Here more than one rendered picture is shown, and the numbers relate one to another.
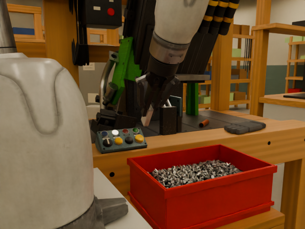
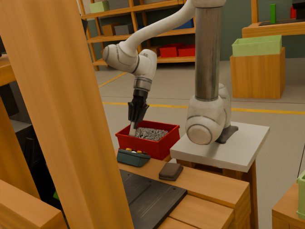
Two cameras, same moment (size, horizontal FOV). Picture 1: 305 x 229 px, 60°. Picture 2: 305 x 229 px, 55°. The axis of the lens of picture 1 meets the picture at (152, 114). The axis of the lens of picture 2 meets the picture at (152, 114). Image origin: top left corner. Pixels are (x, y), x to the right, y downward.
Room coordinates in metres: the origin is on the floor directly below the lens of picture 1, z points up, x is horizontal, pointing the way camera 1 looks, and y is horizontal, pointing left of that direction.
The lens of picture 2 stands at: (1.22, 1.31, 1.63)
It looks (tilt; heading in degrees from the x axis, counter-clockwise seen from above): 22 degrees down; 246
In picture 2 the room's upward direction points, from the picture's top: 11 degrees counter-clockwise
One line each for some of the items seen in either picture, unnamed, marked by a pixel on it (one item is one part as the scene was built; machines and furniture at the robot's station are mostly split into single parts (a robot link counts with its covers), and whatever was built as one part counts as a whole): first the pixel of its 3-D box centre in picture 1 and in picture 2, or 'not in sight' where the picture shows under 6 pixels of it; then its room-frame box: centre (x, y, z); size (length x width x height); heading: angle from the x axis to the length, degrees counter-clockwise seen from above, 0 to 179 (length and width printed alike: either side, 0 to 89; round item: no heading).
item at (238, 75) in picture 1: (214, 68); not in sight; (7.01, -1.62, 1.14); 2.45 x 0.55 x 2.28; 122
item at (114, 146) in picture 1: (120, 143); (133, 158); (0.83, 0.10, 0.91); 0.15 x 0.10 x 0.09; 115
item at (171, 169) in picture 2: not in sight; (170, 171); (0.75, 0.33, 0.91); 0.10 x 0.08 x 0.03; 36
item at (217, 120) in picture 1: (140, 126); (61, 186); (1.18, 0.06, 0.89); 1.10 x 0.42 x 0.02; 115
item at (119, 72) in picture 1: (128, 64); not in sight; (1.10, 0.10, 1.17); 0.13 x 0.12 x 0.20; 115
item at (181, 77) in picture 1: (165, 77); not in sight; (1.13, -0.06, 1.11); 0.39 x 0.16 x 0.03; 25
